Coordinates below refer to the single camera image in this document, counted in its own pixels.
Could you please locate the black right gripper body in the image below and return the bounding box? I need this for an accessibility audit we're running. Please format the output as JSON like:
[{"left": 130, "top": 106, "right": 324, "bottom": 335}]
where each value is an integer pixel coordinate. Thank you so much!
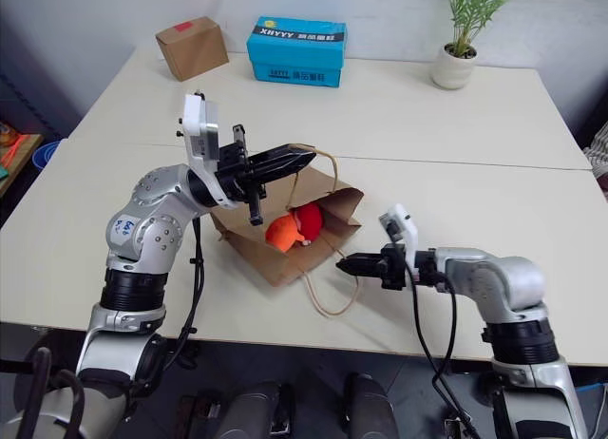
[{"left": 377, "top": 242, "right": 410, "bottom": 291}]

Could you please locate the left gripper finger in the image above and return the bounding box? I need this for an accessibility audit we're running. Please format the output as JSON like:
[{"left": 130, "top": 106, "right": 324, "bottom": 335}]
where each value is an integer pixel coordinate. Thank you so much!
[
  {"left": 248, "top": 162, "right": 311, "bottom": 185},
  {"left": 246, "top": 143, "right": 317, "bottom": 168}
]

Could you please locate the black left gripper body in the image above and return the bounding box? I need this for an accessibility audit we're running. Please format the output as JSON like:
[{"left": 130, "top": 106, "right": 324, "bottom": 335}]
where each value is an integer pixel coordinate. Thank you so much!
[{"left": 216, "top": 123, "right": 268, "bottom": 227}]

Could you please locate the brown paper bag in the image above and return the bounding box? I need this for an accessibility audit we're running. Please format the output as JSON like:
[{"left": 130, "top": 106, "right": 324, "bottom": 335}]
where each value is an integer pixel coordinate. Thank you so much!
[{"left": 208, "top": 143, "right": 365, "bottom": 317}]

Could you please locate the red plush toy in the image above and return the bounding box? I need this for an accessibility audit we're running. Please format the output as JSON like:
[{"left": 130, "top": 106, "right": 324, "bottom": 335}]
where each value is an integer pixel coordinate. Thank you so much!
[{"left": 291, "top": 202, "right": 325, "bottom": 246}]

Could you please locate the orange plush toy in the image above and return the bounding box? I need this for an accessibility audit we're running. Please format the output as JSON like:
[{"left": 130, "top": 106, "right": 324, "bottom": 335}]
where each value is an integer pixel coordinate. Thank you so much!
[{"left": 264, "top": 213, "right": 306, "bottom": 255}]

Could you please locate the blue shoe box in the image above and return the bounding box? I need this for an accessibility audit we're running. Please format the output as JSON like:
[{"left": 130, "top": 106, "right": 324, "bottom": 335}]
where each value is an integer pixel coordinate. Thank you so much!
[{"left": 245, "top": 15, "right": 349, "bottom": 88}]

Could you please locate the brown cardboard box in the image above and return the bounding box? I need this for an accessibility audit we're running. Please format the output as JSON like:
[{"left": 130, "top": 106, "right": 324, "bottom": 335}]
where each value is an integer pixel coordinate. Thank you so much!
[{"left": 154, "top": 15, "right": 231, "bottom": 83}]

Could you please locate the dark rounded shape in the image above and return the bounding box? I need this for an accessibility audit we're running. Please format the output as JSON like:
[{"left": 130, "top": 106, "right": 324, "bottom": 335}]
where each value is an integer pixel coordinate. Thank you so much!
[
  {"left": 342, "top": 372, "right": 401, "bottom": 439},
  {"left": 176, "top": 380, "right": 296, "bottom": 439}
]

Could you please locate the green plant in white pot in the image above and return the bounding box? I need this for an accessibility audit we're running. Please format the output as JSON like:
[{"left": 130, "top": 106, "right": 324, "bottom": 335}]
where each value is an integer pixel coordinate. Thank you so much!
[{"left": 430, "top": 0, "right": 517, "bottom": 90}]

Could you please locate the blue plastic bucket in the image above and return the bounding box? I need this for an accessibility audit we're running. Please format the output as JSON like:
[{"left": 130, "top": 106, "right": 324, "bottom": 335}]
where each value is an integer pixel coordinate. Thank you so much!
[{"left": 31, "top": 141, "right": 62, "bottom": 172}]

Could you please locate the wooden shelf with colourful items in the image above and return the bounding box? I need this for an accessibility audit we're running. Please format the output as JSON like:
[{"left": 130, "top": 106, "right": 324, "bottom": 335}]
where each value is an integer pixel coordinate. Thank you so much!
[{"left": 0, "top": 119, "right": 45, "bottom": 199}]

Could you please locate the striped grey fabric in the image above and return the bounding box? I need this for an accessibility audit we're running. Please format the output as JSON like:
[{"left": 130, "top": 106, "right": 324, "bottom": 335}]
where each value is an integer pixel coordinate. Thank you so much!
[{"left": 580, "top": 124, "right": 608, "bottom": 194}]

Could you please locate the black curved bar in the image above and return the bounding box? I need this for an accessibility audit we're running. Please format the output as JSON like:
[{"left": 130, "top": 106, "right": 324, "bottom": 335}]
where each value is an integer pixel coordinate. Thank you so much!
[{"left": 17, "top": 347, "right": 87, "bottom": 439}]

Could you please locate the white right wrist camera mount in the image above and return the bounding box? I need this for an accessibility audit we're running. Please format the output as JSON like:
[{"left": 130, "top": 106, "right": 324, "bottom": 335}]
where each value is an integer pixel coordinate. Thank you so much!
[{"left": 377, "top": 201, "right": 421, "bottom": 279}]

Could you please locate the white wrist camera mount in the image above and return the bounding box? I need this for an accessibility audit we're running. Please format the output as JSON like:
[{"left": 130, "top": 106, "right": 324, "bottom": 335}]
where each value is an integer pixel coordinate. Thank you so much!
[
  {"left": 377, "top": 201, "right": 421, "bottom": 279},
  {"left": 176, "top": 92, "right": 238, "bottom": 208}
]

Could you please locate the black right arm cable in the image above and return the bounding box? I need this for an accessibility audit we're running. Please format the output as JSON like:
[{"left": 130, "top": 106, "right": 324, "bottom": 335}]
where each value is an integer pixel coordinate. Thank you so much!
[{"left": 402, "top": 260, "right": 482, "bottom": 439}]

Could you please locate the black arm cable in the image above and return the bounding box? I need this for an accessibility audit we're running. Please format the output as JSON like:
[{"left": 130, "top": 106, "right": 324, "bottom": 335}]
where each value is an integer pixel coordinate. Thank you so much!
[
  {"left": 402, "top": 260, "right": 482, "bottom": 439},
  {"left": 175, "top": 217, "right": 207, "bottom": 360}
]

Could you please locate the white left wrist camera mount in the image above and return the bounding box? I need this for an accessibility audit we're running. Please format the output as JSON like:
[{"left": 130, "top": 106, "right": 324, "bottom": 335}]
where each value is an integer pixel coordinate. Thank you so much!
[{"left": 176, "top": 92, "right": 238, "bottom": 208}]

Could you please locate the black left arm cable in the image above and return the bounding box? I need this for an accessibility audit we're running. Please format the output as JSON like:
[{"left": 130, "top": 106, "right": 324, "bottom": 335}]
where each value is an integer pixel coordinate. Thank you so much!
[{"left": 175, "top": 217, "right": 207, "bottom": 360}]

